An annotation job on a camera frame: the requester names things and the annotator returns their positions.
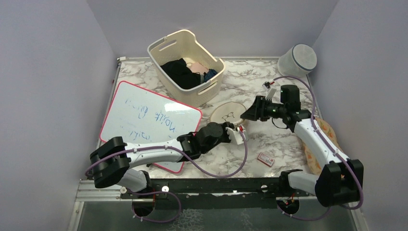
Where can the cream plastic laundry basket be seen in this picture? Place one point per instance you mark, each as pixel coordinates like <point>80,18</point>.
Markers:
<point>183,44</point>

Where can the red framed whiteboard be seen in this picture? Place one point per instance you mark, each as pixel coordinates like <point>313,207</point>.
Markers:
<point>142,116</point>

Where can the carrot pattern round cushion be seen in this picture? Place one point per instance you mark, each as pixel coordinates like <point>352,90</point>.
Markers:
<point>311,160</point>

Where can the blue garment in basket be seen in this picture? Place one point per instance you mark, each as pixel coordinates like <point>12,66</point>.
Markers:
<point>210,74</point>

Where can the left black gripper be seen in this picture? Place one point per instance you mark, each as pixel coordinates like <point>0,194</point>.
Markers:
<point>227,139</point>

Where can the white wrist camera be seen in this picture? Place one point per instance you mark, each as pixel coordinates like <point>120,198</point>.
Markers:
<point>269,89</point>
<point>241,135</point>

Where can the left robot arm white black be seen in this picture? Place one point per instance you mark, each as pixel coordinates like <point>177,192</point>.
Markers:
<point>115,162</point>

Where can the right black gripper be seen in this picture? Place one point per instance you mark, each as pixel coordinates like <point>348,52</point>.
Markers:
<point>258,110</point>

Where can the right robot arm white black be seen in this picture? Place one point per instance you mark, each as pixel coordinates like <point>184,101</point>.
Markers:
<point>340,181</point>

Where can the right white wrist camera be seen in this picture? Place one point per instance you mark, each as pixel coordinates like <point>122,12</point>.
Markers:
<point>269,89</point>

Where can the black mounting rail base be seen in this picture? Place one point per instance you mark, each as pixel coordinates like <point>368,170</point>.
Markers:
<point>214,193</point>

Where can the black garment in basket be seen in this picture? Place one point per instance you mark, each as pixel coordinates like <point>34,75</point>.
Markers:
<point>178,71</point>

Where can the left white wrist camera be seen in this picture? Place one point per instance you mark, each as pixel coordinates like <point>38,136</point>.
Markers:
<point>241,135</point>

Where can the small red white card box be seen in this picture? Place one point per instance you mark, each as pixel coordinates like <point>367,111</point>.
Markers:
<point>265,159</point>

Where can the pink garment in basket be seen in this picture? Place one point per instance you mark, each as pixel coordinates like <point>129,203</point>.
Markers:
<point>196,67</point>

